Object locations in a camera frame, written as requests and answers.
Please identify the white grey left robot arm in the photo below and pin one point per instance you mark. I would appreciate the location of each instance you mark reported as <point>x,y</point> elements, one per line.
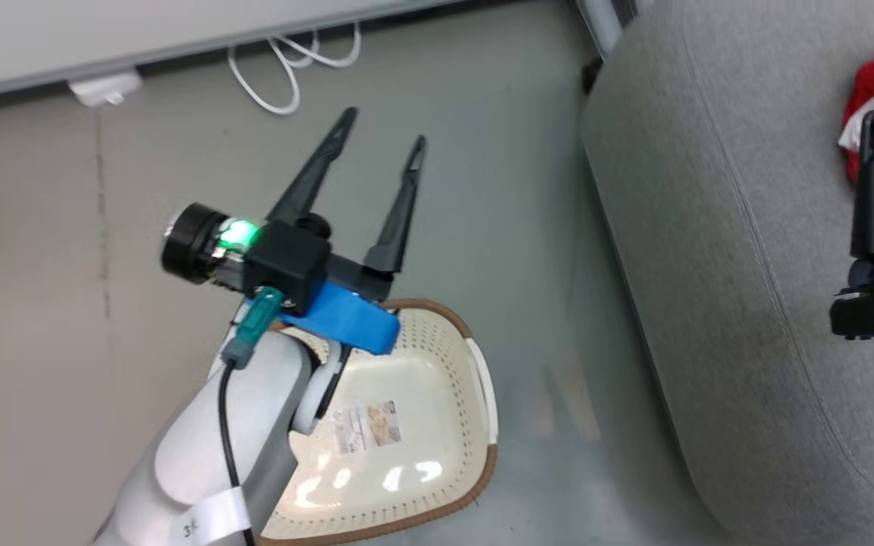
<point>202,440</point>

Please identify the large white partition panel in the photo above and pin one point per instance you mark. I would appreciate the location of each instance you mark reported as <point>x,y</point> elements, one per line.
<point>103,30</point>

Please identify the white label tape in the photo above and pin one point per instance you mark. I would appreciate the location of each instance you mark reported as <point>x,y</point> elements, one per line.
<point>213,516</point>

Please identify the grey partition leg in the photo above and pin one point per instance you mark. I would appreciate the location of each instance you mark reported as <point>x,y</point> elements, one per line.
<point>600,19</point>

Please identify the white floor socket box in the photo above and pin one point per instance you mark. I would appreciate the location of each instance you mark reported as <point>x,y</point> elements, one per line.
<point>107,87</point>

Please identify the printed sticker label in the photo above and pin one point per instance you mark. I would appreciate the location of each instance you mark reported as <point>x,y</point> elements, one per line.
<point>367,426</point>

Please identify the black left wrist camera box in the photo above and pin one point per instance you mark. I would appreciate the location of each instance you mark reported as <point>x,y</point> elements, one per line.
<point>285,262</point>

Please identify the grey fabric sofa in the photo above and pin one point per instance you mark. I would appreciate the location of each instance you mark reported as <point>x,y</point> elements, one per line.
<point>725,227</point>

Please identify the white perforated laundry basket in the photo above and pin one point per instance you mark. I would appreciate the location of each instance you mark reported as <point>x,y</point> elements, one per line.
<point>422,402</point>

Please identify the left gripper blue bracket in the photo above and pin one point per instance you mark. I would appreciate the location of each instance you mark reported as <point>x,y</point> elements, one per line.
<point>346,322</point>

